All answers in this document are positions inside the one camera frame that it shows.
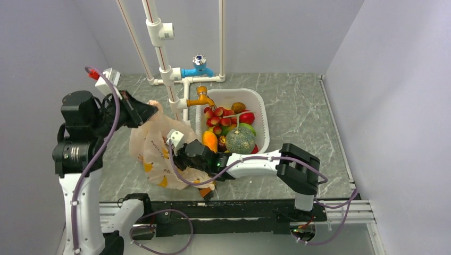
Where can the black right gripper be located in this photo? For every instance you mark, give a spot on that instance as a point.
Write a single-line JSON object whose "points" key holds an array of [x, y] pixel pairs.
{"points": [[177, 158]]}

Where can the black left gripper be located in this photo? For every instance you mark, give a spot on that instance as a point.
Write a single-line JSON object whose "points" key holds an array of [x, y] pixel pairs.
{"points": [[136, 111]]}

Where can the yellow orange fake mango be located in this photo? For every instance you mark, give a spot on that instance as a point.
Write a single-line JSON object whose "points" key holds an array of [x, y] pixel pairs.
{"points": [[210, 140]]}

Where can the peach plastic bag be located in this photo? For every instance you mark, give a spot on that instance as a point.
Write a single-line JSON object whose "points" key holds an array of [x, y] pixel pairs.
{"points": [[147, 145]]}

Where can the green netted fake melon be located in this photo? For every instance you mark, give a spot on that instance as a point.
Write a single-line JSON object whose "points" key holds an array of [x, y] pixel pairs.
{"points": [[240, 140]]}

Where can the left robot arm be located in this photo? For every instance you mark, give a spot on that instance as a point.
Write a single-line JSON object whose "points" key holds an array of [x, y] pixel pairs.
{"points": [[89, 124]]}

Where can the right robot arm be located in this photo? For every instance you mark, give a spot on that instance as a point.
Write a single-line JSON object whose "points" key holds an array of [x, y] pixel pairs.
{"points": [[297, 168]]}

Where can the dark purple fake mangosteen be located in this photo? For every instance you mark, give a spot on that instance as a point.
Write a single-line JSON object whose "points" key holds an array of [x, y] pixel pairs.
{"points": [[222, 144]]}

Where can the green fake lime slice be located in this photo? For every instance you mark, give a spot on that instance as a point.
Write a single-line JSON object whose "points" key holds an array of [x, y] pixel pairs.
{"points": [[249, 127]]}

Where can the red fake tomato front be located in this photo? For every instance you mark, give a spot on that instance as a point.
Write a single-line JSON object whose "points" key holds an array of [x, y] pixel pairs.
{"points": [[255, 150]]}

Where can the red fake apple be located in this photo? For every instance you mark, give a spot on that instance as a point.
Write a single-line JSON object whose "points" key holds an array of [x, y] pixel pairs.
{"points": [[247, 117]]}

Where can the brown fake kiwi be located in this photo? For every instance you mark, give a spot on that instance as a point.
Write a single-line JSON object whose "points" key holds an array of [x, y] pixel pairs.
{"points": [[238, 107]]}

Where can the orange black brush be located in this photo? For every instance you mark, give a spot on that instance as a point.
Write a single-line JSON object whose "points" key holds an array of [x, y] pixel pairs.
{"points": [[206, 193]]}

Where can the orange faucet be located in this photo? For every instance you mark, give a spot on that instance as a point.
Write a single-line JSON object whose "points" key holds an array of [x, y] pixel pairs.
{"points": [[203, 98]]}

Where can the blue faucet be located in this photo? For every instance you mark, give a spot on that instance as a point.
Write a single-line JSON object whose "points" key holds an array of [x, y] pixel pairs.
{"points": [[200, 68]]}

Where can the white plastic basin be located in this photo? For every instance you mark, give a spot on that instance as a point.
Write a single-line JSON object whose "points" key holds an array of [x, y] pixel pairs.
{"points": [[254, 103]]}

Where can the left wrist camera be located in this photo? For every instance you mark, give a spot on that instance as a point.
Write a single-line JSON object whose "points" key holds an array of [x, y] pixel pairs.
{"points": [[109, 76]]}

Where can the white PVC pipe frame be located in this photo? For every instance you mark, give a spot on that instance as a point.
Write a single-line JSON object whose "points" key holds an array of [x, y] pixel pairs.
{"points": [[159, 32]]}

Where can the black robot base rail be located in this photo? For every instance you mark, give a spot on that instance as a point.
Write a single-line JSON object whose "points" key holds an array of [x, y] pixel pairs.
{"points": [[276, 216]]}

